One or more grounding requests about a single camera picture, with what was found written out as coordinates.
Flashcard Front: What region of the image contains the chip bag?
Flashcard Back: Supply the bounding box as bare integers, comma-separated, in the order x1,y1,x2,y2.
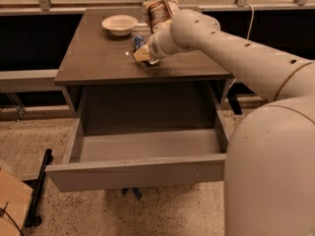
144,0,179,32

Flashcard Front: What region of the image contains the black stand leg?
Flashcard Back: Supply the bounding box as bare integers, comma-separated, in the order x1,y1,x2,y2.
24,148,53,227

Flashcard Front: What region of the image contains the cardboard box left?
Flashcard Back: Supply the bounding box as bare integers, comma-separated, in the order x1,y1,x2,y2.
0,169,32,236

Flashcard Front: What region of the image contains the open grey top drawer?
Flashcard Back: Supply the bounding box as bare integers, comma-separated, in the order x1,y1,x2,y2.
46,82,225,192

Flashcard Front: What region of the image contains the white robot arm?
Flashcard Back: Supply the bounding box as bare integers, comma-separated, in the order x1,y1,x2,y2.
135,9,315,236

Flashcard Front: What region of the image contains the red bull can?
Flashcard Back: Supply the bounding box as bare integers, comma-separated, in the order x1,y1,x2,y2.
132,35,158,66

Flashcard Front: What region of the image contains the white bowl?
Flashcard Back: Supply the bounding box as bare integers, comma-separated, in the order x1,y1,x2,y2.
101,15,138,36

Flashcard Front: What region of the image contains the blue cabinet foot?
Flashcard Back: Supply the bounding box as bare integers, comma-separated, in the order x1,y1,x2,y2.
120,187,144,201

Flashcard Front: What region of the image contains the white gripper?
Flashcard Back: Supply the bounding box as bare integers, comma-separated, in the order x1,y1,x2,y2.
133,25,184,62

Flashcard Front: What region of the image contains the black cable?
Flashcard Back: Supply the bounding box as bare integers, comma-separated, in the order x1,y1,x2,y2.
0,202,25,236

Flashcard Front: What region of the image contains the white cable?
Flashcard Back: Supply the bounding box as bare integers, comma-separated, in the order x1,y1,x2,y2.
245,3,256,41

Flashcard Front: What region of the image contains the grey cabinet with top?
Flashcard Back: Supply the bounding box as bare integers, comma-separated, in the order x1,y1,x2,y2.
53,6,236,117

